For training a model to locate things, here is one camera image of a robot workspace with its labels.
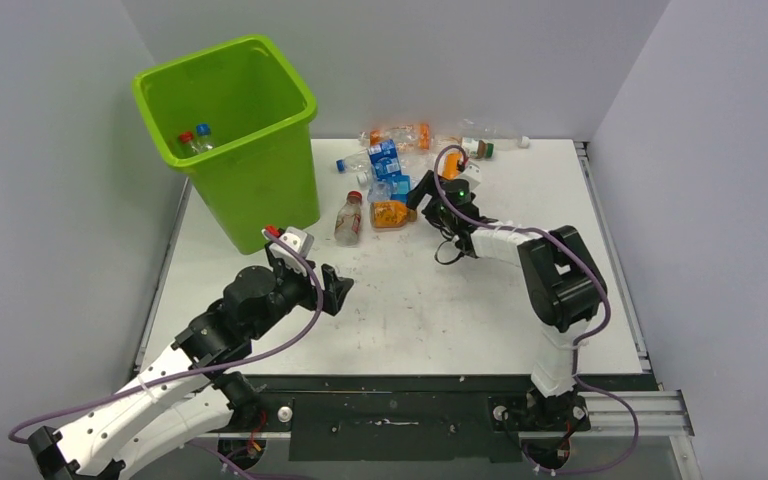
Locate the aluminium frame rail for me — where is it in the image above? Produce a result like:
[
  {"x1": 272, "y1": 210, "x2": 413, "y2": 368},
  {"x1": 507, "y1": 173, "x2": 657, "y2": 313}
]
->
[{"x1": 582, "y1": 390, "x2": 695, "y2": 437}]

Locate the orange bottle barcode label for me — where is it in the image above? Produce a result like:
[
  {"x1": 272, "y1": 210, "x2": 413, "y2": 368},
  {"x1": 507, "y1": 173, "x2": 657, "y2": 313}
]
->
[{"x1": 441, "y1": 151, "x2": 465, "y2": 180}]

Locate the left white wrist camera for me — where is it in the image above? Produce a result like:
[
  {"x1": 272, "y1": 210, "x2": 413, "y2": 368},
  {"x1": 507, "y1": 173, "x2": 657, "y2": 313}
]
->
[{"x1": 262, "y1": 226, "x2": 315, "y2": 264}]

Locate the orange label bottle rear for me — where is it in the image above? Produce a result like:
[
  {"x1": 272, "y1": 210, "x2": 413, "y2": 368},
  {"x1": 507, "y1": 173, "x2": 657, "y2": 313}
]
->
[{"x1": 358, "y1": 123, "x2": 431, "y2": 152}]

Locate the crushed blue label bottle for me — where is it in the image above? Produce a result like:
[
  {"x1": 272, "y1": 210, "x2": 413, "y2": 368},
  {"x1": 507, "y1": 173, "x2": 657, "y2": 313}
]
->
[{"x1": 367, "y1": 174, "x2": 414, "y2": 204}]

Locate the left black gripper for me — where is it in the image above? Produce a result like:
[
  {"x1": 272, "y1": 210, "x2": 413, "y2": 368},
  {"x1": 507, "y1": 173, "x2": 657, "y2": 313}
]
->
[{"x1": 247, "y1": 257, "x2": 352, "y2": 340}]

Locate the Pepsi bottle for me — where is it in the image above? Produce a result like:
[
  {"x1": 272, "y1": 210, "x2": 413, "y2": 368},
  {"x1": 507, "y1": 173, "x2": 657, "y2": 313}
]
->
[{"x1": 196, "y1": 123, "x2": 216, "y2": 153}]

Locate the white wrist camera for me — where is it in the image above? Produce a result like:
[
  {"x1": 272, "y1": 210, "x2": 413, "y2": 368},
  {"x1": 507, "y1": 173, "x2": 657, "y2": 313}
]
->
[
  {"x1": 455, "y1": 163, "x2": 483, "y2": 191},
  {"x1": 262, "y1": 226, "x2": 315, "y2": 264}
]

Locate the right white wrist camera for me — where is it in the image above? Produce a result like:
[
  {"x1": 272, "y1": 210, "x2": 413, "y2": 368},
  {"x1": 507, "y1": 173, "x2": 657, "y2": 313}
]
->
[{"x1": 455, "y1": 163, "x2": 483, "y2": 191}]

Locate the small red-cap bottle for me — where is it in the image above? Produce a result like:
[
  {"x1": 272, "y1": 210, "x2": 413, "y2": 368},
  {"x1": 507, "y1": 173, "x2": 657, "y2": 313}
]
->
[{"x1": 334, "y1": 191, "x2": 363, "y2": 246}]

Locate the blue label clear bottle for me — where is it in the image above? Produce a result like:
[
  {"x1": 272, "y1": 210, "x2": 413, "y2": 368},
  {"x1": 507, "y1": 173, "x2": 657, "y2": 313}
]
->
[{"x1": 335, "y1": 140, "x2": 429, "y2": 186}]

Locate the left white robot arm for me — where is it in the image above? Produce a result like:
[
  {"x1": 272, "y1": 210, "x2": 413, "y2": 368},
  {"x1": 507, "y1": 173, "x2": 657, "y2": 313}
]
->
[{"x1": 27, "y1": 238, "x2": 354, "y2": 479}]

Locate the green-red label bottle rear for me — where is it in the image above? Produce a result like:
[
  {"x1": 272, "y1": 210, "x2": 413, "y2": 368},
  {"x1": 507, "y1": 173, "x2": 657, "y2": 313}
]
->
[{"x1": 432, "y1": 135, "x2": 531, "y2": 160}]

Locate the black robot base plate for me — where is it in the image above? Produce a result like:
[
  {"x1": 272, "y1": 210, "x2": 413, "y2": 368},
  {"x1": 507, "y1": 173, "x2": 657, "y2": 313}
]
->
[{"x1": 191, "y1": 374, "x2": 597, "y2": 464}]

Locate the red label clear bottle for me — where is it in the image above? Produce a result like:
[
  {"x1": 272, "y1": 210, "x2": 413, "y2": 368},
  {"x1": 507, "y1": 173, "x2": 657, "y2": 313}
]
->
[{"x1": 177, "y1": 131, "x2": 200, "y2": 158}]

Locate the small orange juice bottle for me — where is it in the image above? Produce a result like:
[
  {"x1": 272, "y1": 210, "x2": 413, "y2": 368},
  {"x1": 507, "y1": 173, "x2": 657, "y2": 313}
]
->
[{"x1": 370, "y1": 200, "x2": 417, "y2": 230}]

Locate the green plastic bin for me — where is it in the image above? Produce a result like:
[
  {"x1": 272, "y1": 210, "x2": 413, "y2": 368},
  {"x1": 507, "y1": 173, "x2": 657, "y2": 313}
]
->
[{"x1": 132, "y1": 35, "x2": 320, "y2": 254}]

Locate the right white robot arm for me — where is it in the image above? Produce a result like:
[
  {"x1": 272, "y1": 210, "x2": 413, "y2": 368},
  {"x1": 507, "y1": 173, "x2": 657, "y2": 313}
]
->
[{"x1": 407, "y1": 171, "x2": 607, "y2": 431}]

